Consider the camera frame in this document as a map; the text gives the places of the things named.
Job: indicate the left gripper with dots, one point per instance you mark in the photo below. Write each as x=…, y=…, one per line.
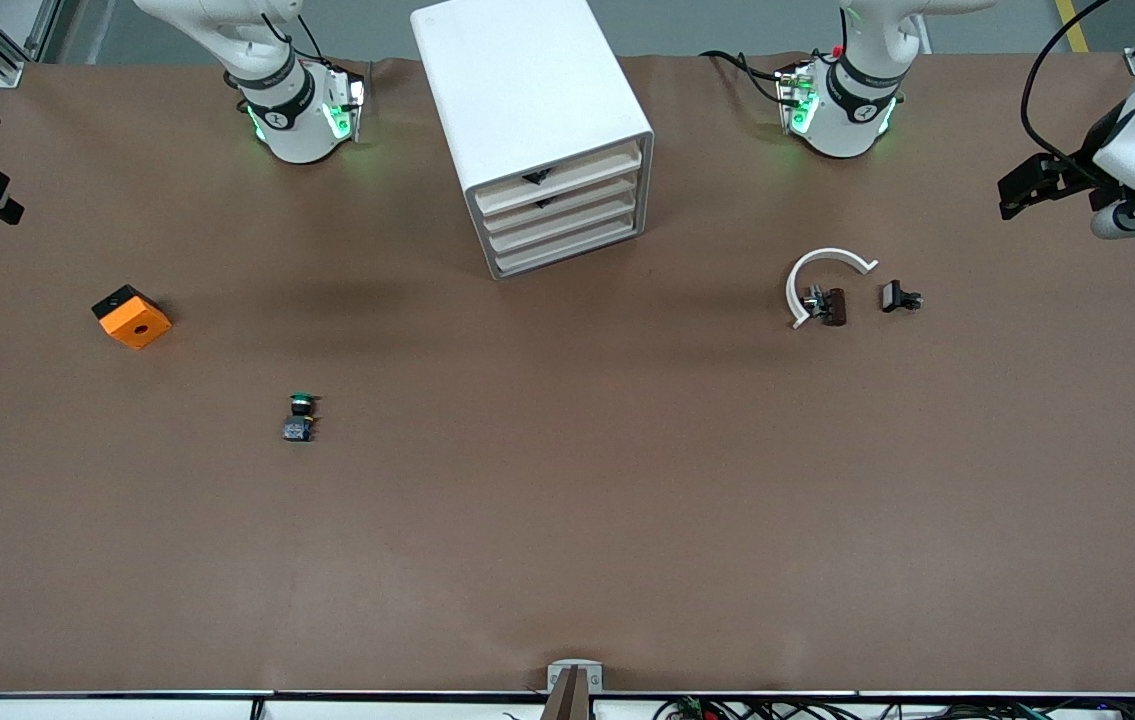
x=1079, y=163

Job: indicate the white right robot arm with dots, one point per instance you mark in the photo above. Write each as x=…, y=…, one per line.
x=297, y=120

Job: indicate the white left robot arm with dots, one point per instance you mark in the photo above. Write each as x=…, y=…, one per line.
x=852, y=110

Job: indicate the orange and black button box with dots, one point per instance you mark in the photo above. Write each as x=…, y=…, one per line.
x=132, y=318

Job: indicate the small black clip part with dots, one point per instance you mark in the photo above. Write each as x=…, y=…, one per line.
x=895, y=296

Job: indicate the white curved plastic part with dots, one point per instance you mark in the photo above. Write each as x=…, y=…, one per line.
x=832, y=253

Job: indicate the brown block with metal clip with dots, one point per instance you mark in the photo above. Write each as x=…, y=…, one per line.
x=832, y=307

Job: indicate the brown table cover sheet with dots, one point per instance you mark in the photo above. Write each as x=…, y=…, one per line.
x=567, y=520

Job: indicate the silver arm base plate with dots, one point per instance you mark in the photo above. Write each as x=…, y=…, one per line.
x=795, y=95
x=352, y=95

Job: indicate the green push button switch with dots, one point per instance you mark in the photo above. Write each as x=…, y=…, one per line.
x=299, y=430

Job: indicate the white table edge rail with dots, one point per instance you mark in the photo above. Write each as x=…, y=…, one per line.
x=127, y=708

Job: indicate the grey bracket with brown post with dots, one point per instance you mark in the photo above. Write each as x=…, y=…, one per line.
x=572, y=700

